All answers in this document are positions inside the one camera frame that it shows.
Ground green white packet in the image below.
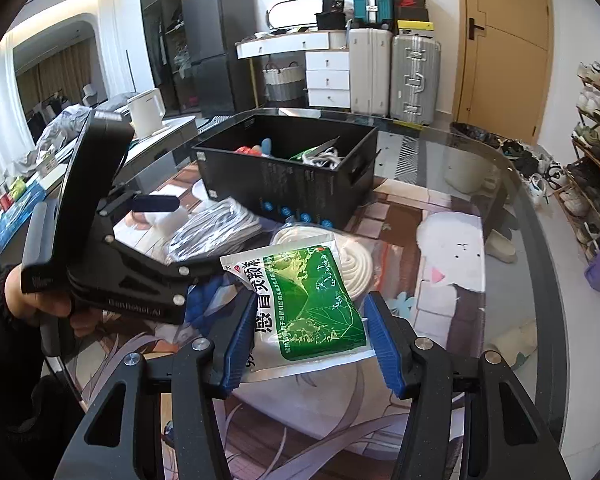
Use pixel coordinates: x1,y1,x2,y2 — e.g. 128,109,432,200
220,232,374,382

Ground red white packet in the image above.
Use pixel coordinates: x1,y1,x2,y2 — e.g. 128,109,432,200
236,145,262,156

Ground white plush toy blue ear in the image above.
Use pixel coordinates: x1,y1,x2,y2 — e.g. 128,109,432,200
261,138,272,156

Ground left hand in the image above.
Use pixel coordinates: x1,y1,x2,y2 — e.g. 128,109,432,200
5,264,102,337

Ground white foam block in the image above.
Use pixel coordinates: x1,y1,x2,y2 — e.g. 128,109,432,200
140,206,188,237

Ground white electric kettle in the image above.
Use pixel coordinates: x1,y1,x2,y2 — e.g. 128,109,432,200
126,88,166,140

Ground black storage box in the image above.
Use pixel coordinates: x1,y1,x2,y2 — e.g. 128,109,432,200
192,108,378,229

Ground woven laundry basket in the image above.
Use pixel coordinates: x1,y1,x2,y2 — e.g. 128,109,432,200
263,61,306,103

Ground black refrigerator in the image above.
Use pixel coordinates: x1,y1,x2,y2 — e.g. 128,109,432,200
182,0,257,117

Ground white drawer desk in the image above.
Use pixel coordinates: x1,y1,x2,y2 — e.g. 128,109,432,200
236,29,350,110

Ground shoe rack with shoes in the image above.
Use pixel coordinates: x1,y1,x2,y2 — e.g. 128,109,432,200
524,58,600,264

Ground black bag on desk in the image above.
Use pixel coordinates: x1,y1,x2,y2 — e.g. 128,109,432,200
315,0,347,30

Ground white suitcase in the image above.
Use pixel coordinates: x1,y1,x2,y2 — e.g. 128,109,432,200
349,28,392,117

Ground silver suitcase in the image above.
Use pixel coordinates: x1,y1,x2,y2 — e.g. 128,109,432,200
390,35,441,126

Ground stacked shoe boxes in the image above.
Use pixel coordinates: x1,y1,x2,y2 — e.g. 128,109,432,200
393,0,434,38

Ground wooden door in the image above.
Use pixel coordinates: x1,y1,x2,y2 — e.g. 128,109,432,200
453,0,553,144

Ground bagged grey white cord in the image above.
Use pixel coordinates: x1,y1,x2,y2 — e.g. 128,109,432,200
164,196,264,265

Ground bagged cream rope coil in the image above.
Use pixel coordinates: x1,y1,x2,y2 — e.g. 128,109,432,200
270,224,376,304

